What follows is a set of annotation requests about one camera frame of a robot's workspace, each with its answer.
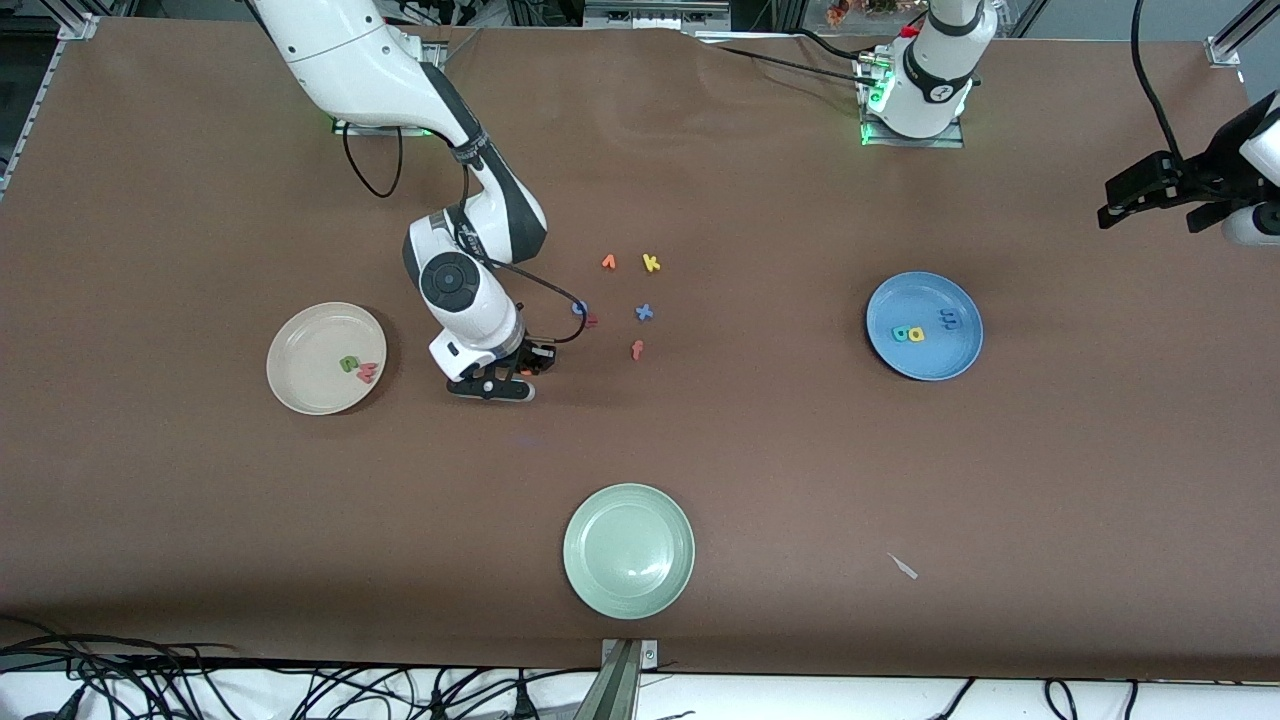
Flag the black base power cable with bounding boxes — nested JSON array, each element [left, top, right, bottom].
[[700, 28, 881, 86]]

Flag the pale green plate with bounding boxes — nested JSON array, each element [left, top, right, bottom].
[[563, 483, 696, 621]]

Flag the aluminium frame profile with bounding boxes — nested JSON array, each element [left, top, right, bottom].
[[1205, 0, 1280, 68], [0, 12, 101, 196]]

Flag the orange dried flowers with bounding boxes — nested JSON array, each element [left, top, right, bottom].
[[825, 0, 901, 26]]

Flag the grey metal camera bracket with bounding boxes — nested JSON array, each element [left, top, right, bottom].
[[572, 638, 659, 720]]

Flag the tangled black cables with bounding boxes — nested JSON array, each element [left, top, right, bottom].
[[0, 615, 601, 720]]

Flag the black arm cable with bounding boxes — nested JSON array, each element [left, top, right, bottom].
[[1130, 0, 1186, 166], [343, 125, 591, 346]]

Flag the beige plate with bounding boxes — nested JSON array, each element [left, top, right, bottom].
[[266, 302, 388, 416]]

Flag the brown table mat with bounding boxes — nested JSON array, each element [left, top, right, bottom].
[[0, 15, 1280, 683]]

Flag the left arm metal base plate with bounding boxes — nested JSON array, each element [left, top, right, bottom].
[[858, 50, 966, 149]]

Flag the blue plate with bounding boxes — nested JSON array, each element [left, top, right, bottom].
[[866, 271, 984, 382]]

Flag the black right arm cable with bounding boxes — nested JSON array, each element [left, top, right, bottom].
[[343, 125, 591, 346]]

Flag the grey metal box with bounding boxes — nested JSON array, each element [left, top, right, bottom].
[[583, 0, 731, 29]]

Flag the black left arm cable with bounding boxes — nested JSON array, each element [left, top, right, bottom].
[[1130, 0, 1186, 166]]

